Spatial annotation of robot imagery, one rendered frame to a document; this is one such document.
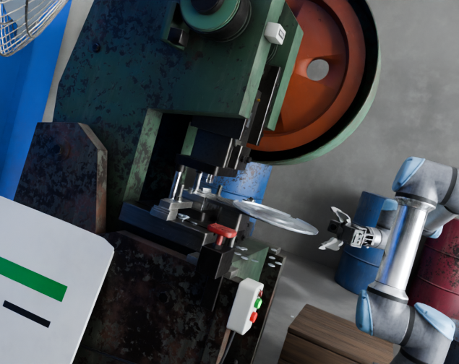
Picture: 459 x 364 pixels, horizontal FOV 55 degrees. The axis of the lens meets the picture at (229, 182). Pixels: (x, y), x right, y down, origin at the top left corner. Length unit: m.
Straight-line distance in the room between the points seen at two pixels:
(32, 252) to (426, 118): 3.95
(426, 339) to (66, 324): 1.03
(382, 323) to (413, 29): 3.91
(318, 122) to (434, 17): 3.35
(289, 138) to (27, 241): 1.02
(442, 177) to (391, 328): 0.45
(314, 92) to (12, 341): 1.37
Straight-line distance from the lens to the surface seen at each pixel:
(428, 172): 1.38
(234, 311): 1.22
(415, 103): 4.76
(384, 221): 1.75
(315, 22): 1.89
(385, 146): 4.70
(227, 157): 1.41
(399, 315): 1.36
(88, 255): 1.43
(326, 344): 1.80
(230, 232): 1.11
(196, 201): 1.45
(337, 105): 1.76
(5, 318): 1.59
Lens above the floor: 0.98
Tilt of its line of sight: 5 degrees down
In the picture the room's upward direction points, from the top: 16 degrees clockwise
